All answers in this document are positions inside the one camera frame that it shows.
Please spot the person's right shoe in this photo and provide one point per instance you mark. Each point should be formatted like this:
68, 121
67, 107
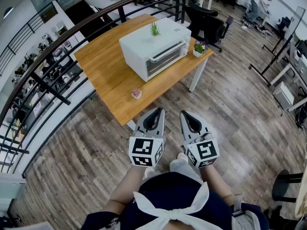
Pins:
182, 157

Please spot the wooden table with white legs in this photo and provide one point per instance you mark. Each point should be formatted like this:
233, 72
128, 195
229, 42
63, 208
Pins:
108, 63

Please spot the person's left forearm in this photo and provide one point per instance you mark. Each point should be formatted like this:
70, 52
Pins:
127, 186

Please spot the purple flower plant white pot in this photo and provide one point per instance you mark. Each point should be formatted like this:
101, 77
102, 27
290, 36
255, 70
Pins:
199, 48

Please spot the black office chair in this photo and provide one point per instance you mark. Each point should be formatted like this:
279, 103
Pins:
206, 25

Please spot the black metal stand frame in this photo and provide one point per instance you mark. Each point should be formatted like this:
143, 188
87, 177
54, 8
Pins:
271, 61

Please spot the person's navy top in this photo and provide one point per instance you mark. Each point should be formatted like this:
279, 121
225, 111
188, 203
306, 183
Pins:
175, 190

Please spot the person's right forearm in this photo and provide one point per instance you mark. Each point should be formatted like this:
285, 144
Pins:
218, 183

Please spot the black metal railing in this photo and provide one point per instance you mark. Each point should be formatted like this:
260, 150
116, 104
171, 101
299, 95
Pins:
51, 90

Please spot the black round stool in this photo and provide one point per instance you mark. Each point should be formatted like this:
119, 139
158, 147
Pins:
283, 186

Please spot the white box cabinet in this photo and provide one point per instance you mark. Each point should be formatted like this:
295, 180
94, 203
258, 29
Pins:
283, 96

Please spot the white frame desk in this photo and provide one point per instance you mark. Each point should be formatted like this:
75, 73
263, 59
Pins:
297, 63

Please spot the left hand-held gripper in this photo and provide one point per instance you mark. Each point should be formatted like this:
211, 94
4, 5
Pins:
144, 147

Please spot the white oven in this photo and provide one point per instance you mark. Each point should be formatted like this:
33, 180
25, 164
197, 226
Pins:
144, 44

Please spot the green spiky plant white pot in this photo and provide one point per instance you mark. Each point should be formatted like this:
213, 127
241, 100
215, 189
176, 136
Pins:
154, 30

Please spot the person's grey trousers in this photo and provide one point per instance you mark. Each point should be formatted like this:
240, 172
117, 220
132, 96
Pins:
182, 169

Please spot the white tied cloth bow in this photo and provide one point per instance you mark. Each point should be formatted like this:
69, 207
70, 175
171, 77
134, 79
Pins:
175, 214

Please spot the pink succulent small pot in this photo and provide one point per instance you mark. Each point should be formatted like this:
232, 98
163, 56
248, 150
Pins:
136, 94

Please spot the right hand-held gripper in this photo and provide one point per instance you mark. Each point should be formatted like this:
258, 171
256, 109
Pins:
204, 151

